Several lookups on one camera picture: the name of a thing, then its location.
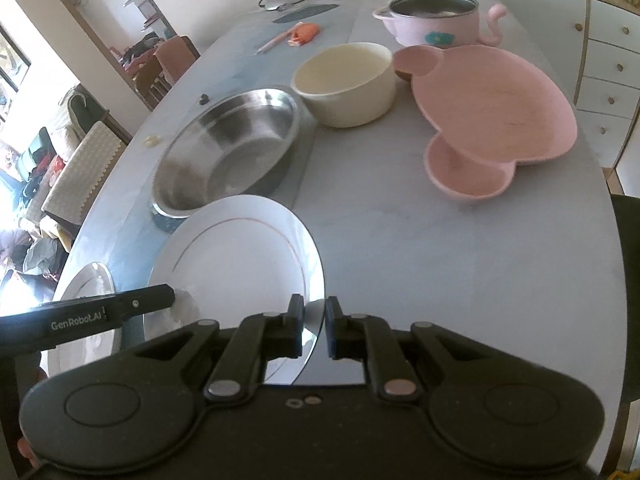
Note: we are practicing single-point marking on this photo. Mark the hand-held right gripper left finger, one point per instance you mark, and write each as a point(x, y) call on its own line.
point(295, 325)

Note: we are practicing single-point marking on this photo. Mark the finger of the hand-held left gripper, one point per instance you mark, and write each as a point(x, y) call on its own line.
point(145, 300)

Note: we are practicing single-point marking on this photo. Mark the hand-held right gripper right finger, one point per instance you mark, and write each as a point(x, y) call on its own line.
point(334, 327)

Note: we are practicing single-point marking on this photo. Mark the small silver plate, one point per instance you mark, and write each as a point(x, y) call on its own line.
point(85, 285)

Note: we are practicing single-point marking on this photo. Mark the large silver plate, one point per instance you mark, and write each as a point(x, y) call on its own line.
point(235, 260)

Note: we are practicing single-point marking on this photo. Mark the stainless steel bowl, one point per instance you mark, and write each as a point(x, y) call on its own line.
point(225, 155)

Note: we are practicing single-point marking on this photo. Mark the cream round bowl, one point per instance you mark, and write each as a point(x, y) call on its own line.
point(350, 95)

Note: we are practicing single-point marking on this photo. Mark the pink mouse-shaped plate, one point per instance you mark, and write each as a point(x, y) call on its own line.
point(490, 105)

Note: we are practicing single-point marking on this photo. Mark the pink steel-lined pot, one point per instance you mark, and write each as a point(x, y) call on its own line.
point(430, 30)

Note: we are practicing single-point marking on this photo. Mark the pale blue printed tablecloth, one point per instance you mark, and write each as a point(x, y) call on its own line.
point(425, 260)

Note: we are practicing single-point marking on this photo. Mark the chair with cream cover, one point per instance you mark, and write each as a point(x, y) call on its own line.
point(82, 180)

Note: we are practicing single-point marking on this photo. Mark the small beige object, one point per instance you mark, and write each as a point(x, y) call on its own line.
point(152, 141)

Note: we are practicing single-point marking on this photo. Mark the wooden chair with pink cloth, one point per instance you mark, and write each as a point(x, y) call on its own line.
point(170, 62)

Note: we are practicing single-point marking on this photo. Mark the small orange object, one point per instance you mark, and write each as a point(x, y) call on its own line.
point(305, 34)

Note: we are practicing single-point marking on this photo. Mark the dark upholstered chair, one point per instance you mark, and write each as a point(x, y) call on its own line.
point(627, 270)

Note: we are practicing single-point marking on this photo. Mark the white drawer cabinet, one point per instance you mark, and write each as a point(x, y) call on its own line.
point(610, 60)

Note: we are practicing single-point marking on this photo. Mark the black framed wall picture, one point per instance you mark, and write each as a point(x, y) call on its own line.
point(12, 60)

